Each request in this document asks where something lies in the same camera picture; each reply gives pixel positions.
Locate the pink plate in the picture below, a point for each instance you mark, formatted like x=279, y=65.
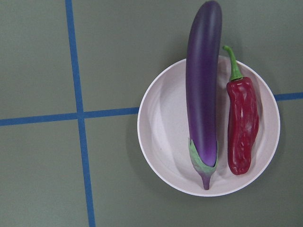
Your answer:
x=163, y=131

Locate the red chili pepper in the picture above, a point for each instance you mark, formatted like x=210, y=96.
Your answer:
x=243, y=121

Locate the purple eggplant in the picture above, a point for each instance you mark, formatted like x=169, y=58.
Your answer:
x=201, y=79

